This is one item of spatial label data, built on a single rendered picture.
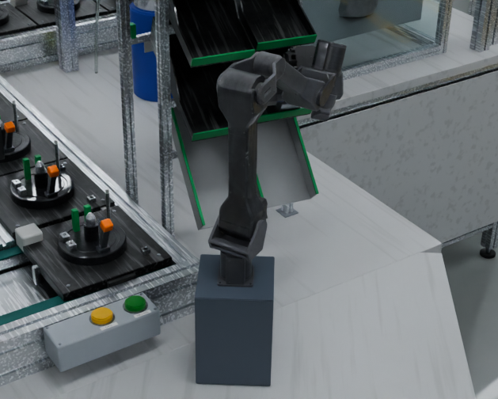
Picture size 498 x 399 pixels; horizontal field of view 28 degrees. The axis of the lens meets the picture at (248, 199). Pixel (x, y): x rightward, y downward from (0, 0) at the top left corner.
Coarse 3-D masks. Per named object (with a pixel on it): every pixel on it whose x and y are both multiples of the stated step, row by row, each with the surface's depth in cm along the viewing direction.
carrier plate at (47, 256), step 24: (96, 216) 215; (120, 216) 215; (48, 240) 206; (144, 240) 207; (48, 264) 199; (72, 264) 199; (120, 264) 199; (144, 264) 199; (168, 264) 202; (72, 288) 192; (96, 288) 194
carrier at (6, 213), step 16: (64, 160) 236; (16, 176) 229; (32, 176) 225; (64, 176) 225; (80, 176) 229; (0, 192) 222; (16, 192) 219; (32, 192) 219; (64, 192) 219; (80, 192) 223; (96, 192) 223; (0, 208) 217; (16, 208) 217; (32, 208) 217; (48, 208) 217; (64, 208) 217; (80, 208) 217; (96, 208) 218; (16, 224) 211; (48, 224) 213
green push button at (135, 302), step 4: (132, 296) 190; (136, 296) 190; (140, 296) 190; (128, 300) 189; (132, 300) 189; (136, 300) 189; (140, 300) 189; (144, 300) 189; (124, 304) 188; (128, 304) 188; (132, 304) 188; (136, 304) 188; (140, 304) 188; (144, 304) 188; (128, 308) 187; (132, 308) 187; (136, 308) 187; (140, 308) 187
